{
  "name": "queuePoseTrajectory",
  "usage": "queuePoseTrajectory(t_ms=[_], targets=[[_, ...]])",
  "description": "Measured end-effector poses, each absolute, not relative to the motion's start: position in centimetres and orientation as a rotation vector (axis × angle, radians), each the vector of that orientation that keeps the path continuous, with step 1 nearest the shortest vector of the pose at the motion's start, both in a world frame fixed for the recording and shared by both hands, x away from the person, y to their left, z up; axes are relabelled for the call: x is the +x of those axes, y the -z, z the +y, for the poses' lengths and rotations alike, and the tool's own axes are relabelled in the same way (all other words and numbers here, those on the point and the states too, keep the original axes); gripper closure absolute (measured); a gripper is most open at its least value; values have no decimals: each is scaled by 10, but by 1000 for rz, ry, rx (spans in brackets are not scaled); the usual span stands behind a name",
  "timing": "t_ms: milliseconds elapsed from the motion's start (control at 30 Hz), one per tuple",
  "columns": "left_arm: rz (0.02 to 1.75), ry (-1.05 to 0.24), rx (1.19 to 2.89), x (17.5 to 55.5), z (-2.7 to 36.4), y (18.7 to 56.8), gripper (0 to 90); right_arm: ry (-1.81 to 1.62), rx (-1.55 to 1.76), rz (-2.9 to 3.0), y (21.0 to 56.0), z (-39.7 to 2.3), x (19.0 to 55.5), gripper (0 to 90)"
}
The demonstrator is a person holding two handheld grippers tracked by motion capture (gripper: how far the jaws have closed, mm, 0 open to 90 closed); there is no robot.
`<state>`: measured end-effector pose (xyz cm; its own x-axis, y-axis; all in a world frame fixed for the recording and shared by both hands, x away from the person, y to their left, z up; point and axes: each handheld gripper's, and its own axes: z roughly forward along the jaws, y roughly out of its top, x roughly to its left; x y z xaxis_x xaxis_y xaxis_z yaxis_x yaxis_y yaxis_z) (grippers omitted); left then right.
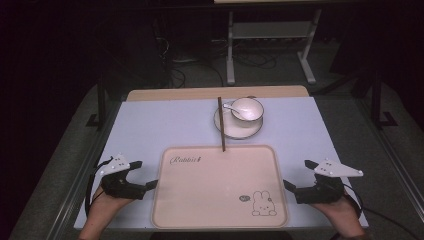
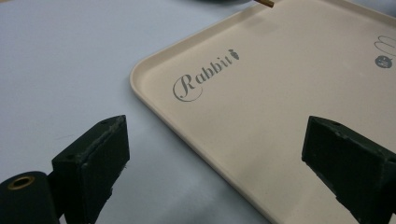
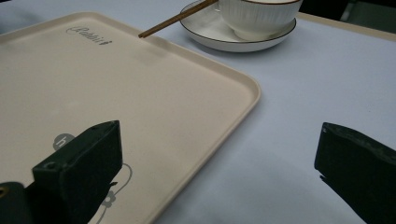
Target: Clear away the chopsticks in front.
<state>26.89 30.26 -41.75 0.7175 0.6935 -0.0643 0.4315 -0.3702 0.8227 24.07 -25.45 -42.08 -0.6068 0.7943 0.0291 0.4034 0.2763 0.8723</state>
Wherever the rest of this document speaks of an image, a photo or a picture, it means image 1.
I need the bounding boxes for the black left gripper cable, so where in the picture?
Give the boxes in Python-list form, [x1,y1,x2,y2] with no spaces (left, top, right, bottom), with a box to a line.
[84,157,115,218]

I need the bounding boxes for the person's left hand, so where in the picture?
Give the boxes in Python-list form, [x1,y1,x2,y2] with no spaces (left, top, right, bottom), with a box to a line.
[87,186,135,232]

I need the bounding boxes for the black floor cables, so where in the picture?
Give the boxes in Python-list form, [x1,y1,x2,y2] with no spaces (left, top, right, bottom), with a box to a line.
[153,19,278,88]

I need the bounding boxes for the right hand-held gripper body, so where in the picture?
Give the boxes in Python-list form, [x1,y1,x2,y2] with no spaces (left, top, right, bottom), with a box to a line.
[294,158,364,205]

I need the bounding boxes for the brown chopsticks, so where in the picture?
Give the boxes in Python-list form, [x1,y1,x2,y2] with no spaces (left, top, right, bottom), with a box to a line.
[217,96,227,153]

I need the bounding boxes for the white bowl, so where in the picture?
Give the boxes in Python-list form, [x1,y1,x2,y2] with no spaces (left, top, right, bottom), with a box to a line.
[230,96,265,123]

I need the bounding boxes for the pink tray with rabbit print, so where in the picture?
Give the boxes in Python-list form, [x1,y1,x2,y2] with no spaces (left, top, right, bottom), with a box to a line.
[151,144,290,230]

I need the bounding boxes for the pale blue table cover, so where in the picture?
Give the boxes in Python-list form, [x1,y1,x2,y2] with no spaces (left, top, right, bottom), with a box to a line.
[73,96,369,231]

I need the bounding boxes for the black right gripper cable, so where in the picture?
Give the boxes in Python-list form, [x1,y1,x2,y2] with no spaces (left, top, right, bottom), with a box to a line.
[342,183,416,240]

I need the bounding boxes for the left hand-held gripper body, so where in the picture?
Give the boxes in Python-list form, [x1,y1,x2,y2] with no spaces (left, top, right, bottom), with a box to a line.
[96,152,148,201]

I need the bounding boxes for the person's right hand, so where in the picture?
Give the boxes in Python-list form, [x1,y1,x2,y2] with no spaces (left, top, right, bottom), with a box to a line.
[309,195,366,238]

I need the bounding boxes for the white metal stand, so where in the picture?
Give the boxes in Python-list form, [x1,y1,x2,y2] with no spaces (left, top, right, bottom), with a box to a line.
[225,9,324,86]

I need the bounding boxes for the black stand leg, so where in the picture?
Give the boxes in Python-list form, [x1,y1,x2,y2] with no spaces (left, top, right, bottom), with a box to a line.
[85,78,108,128]
[369,68,399,128]

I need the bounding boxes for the white round plate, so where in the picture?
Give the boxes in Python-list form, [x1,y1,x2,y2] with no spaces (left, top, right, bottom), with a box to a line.
[213,105,264,141]

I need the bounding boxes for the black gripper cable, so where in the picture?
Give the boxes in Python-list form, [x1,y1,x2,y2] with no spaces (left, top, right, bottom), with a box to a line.
[342,183,416,240]
[84,157,115,218]

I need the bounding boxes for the white ceramic spoon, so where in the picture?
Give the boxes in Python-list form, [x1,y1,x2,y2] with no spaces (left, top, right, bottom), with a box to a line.
[222,102,250,118]

